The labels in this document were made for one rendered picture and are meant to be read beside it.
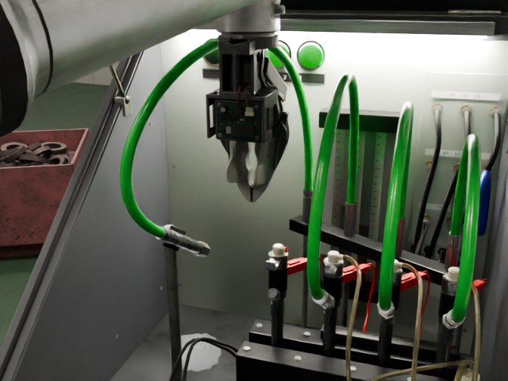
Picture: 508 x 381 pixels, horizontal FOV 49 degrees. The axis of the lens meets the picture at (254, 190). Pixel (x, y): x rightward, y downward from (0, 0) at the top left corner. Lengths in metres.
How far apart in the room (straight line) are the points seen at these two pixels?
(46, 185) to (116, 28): 3.03
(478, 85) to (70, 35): 0.79
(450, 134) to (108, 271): 0.63
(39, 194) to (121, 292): 2.33
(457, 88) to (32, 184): 2.69
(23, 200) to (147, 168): 2.33
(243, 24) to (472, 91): 0.48
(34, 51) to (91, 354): 0.78
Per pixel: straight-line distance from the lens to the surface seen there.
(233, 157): 0.70
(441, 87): 0.99
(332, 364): 0.85
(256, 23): 0.64
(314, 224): 0.61
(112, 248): 1.00
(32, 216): 3.40
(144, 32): 0.33
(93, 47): 0.30
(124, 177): 0.68
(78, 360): 0.98
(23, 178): 3.33
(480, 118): 1.00
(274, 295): 0.81
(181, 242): 0.77
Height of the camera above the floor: 1.49
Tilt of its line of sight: 20 degrees down
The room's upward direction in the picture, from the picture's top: straight up
